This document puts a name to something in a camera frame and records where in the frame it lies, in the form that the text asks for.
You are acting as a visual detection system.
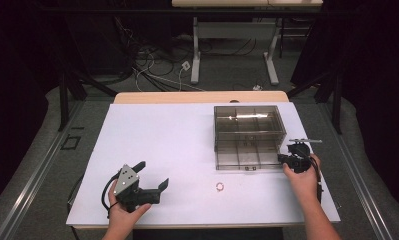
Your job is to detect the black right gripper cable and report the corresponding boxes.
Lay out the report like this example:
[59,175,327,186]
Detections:
[308,156,324,204]

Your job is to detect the tangle of floor cables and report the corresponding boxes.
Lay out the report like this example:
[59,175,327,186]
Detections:
[113,16,208,93]

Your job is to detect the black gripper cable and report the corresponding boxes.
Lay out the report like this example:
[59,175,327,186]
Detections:
[308,156,324,204]
[101,171,121,214]

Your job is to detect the black crossbar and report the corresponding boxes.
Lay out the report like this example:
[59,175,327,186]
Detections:
[36,8,355,16]

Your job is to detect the black curtain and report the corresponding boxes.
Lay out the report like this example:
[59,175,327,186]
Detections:
[293,0,399,214]
[0,0,60,204]

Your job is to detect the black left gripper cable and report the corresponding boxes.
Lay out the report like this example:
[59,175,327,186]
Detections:
[101,171,121,214]

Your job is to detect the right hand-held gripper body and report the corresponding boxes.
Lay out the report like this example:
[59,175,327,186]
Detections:
[286,138,323,174]

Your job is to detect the white-legged desk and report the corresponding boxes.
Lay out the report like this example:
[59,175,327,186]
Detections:
[171,0,324,86]

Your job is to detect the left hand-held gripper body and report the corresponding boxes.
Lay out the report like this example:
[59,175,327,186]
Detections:
[112,164,161,213]

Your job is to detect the person's left hand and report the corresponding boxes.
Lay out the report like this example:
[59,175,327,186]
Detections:
[107,182,153,232]

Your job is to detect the aluminium floor rail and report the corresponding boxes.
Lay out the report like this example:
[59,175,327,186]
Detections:
[0,99,85,240]
[320,103,393,240]

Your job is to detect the smoky clear drawer organizer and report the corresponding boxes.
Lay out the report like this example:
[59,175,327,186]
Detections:
[213,105,287,153]

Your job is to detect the white table cover sheet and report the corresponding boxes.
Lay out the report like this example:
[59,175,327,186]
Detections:
[66,101,341,227]

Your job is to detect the person's right hand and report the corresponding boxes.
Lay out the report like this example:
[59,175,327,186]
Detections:
[282,153,321,201]

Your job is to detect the black metal stand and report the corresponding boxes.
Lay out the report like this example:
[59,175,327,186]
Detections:
[57,71,118,133]
[286,71,343,134]

